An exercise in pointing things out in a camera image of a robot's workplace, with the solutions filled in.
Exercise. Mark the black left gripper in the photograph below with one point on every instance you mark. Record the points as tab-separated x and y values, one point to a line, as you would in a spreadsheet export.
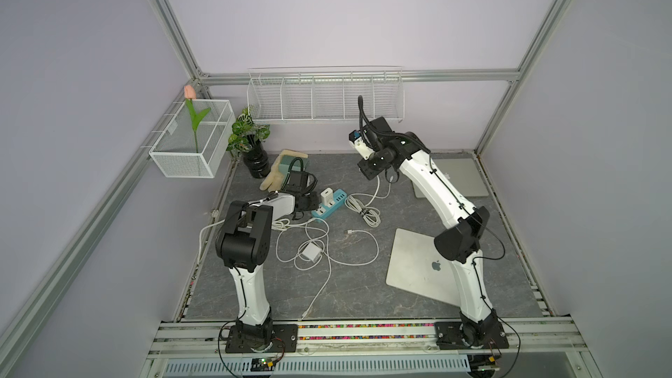
314	201

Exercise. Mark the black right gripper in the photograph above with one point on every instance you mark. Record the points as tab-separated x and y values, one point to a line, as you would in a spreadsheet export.
368	171

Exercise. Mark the teal white power strip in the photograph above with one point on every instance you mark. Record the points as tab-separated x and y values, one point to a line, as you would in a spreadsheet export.
323	212

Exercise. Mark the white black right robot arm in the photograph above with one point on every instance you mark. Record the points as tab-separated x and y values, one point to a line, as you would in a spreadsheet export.
459	244

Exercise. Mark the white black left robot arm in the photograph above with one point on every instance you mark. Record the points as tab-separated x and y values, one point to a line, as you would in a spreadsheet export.
244	240

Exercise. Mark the silver laptop at back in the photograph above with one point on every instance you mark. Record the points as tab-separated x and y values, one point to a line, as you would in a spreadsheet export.
464	175

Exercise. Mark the silver laptop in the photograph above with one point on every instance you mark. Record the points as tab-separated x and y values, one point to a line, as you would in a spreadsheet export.
464	175
416	267

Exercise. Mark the silver laptop near front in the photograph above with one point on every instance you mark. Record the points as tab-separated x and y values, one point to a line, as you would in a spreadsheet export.
416	267

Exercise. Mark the beige green work glove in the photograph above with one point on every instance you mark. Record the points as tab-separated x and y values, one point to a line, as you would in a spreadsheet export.
275	179

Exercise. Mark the green plant in black pot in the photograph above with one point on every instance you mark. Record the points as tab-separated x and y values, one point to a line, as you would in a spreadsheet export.
246	142

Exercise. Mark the pink artificial tulip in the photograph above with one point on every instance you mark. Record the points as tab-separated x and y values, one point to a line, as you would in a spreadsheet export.
196	117

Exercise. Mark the colourful bead strip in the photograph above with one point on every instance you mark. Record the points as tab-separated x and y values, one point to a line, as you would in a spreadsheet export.
366	331

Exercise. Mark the long white wire shelf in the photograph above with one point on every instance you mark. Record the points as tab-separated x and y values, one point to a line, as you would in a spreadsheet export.
325	94

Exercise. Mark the white wire basket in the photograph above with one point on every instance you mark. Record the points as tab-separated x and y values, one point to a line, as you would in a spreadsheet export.
173	151

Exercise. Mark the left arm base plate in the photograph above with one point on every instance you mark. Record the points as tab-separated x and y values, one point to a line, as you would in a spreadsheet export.
261	338

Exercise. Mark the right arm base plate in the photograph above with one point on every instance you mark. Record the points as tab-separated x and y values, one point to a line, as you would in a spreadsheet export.
453	335

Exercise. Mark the white vented cable duct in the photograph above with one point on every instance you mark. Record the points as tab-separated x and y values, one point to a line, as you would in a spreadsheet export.
320	366

